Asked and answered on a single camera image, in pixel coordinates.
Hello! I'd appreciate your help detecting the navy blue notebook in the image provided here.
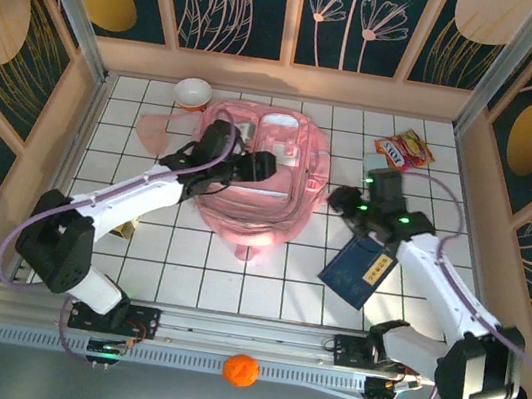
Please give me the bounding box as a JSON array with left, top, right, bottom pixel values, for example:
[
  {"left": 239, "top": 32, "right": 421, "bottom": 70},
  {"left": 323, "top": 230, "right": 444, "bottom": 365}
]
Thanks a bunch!
[{"left": 312, "top": 228, "right": 402, "bottom": 315}]

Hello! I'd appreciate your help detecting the pink school backpack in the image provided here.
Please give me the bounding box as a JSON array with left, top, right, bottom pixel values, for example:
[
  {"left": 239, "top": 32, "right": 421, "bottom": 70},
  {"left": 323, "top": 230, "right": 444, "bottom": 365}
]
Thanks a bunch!
[{"left": 144, "top": 89, "right": 340, "bottom": 275}]

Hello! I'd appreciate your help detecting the white bowl orange base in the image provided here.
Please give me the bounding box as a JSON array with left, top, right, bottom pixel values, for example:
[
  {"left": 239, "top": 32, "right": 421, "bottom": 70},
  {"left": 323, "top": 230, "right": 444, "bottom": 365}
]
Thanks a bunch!
[{"left": 169, "top": 74, "right": 215, "bottom": 115}]

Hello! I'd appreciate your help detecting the translucent pink plastic cup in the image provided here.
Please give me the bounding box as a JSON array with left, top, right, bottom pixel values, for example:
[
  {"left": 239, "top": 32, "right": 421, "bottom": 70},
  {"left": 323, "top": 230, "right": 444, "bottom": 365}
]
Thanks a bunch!
[{"left": 131, "top": 110, "right": 175, "bottom": 160}]

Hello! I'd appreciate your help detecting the red orange snack packet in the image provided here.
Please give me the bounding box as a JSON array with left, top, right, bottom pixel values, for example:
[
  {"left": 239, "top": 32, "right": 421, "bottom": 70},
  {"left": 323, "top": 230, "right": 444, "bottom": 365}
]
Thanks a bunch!
[{"left": 370, "top": 123, "right": 440, "bottom": 179}]

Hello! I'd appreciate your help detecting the small gold brown box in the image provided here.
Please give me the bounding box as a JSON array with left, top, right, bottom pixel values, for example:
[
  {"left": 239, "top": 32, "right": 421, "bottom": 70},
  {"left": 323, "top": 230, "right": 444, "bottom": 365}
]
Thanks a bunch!
[{"left": 107, "top": 214, "right": 140, "bottom": 242}]

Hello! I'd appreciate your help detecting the orange ball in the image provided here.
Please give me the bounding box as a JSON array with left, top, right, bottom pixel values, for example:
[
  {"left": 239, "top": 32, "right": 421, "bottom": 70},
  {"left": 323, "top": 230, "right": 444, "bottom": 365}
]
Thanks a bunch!
[{"left": 220, "top": 350, "right": 262, "bottom": 390}]

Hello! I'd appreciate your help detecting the perforated metal strip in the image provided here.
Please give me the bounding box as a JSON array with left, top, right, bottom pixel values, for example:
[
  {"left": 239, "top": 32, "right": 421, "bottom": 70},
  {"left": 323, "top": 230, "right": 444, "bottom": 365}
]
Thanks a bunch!
[{"left": 0, "top": 321, "right": 370, "bottom": 399}]

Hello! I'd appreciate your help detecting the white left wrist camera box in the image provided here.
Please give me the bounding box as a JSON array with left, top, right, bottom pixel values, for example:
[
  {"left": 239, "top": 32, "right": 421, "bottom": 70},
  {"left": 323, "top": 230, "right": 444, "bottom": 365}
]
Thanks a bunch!
[{"left": 231, "top": 120, "right": 260, "bottom": 144}]

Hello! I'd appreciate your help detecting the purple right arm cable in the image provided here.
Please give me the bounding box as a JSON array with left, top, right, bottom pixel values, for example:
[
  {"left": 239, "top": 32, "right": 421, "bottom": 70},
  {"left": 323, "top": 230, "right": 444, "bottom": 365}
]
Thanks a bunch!
[{"left": 363, "top": 168, "right": 532, "bottom": 399}]

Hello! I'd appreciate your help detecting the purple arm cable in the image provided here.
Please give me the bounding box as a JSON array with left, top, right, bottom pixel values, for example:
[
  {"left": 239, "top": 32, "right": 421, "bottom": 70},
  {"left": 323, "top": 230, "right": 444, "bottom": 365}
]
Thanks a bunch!
[
  {"left": 0, "top": 79, "right": 243, "bottom": 381},
  {"left": 363, "top": 168, "right": 532, "bottom": 399}
]

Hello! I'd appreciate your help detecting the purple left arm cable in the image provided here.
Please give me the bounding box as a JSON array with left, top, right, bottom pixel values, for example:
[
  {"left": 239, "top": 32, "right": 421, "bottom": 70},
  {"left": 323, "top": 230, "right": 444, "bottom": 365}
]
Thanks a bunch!
[{"left": 0, "top": 79, "right": 243, "bottom": 381}]

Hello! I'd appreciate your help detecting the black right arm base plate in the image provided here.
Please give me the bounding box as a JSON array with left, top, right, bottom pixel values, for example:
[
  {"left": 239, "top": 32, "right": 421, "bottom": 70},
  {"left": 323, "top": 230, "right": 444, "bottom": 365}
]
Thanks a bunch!
[{"left": 329, "top": 332, "right": 426, "bottom": 380}]

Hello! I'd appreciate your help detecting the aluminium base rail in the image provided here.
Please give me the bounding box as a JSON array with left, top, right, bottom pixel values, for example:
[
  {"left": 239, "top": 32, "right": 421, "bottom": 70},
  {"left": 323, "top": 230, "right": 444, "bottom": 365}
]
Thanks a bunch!
[{"left": 0, "top": 272, "right": 516, "bottom": 399}]

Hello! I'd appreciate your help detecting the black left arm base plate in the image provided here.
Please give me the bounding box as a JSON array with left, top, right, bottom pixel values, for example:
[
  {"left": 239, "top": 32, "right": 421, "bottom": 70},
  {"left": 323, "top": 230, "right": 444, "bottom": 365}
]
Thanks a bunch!
[{"left": 66, "top": 293, "right": 164, "bottom": 343}]

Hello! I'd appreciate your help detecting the aluminium frame post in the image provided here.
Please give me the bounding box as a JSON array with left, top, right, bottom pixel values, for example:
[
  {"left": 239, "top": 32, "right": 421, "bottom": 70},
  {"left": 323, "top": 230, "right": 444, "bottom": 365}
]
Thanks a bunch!
[
  {"left": 3, "top": 0, "right": 126, "bottom": 85},
  {"left": 451, "top": 0, "right": 532, "bottom": 146}
]

